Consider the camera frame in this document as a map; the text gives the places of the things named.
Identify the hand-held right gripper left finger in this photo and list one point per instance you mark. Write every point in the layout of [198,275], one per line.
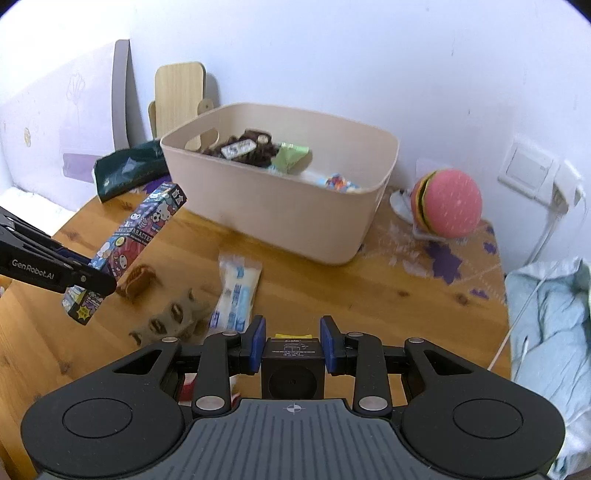
[257,344]

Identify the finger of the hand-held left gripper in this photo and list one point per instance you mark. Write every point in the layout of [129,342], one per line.
[92,280]
[27,230]

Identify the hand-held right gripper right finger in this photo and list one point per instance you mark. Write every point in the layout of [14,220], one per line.
[328,344]

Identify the small black box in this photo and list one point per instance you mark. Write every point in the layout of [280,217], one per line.
[291,369]

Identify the long cartoon printed box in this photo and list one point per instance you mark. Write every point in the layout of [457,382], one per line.
[138,230]

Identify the beige plastic storage bin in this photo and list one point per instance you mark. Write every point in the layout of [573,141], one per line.
[277,217]

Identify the blue cartoon card packet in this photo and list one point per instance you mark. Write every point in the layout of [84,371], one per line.
[339,182]

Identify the light green cartoon snack packet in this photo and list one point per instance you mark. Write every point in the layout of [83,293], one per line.
[288,157]

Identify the brown fluffy hair bow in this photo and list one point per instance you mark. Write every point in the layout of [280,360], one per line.
[264,152]

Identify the wooden desktop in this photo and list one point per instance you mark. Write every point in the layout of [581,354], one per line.
[323,286]

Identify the white blue plastic packet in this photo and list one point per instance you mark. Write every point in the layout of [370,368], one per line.
[238,286]

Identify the white purple headboard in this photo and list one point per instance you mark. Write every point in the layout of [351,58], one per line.
[55,138]

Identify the dark green tissue pack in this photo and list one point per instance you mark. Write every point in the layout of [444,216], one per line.
[124,170]

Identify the purple star table mat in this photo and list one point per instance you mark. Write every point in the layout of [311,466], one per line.
[443,263]

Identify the white plastic wrapper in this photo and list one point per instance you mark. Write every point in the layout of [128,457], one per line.
[401,203]

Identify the pink burger toy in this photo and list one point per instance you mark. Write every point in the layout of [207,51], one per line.
[450,203]

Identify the wooden tabletop mirror stand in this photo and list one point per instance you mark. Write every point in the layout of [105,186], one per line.
[178,97]

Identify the light blue cloth bag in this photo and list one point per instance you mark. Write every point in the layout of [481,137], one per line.
[554,323]

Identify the white wall switch plate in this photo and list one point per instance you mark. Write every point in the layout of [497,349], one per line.
[526,168]

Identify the white wall charger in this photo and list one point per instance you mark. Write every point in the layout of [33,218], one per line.
[565,189]

